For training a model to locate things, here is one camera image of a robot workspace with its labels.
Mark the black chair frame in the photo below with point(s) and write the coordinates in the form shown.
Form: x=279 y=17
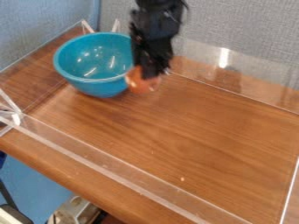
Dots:
x=10 y=213

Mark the blue plastic bowl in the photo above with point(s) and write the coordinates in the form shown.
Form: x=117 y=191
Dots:
x=94 y=62

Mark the orange toy mushroom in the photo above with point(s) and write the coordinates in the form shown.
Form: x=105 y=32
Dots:
x=138 y=85

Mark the clear acrylic barrier frame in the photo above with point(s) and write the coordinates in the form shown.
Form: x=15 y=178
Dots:
x=201 y=153

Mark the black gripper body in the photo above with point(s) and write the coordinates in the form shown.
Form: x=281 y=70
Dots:
x=157 y=20

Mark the white device under table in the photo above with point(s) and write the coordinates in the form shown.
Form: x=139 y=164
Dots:
x=75 y=211

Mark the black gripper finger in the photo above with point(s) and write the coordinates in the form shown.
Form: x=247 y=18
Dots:
x=155 y=64
x=138 y=53

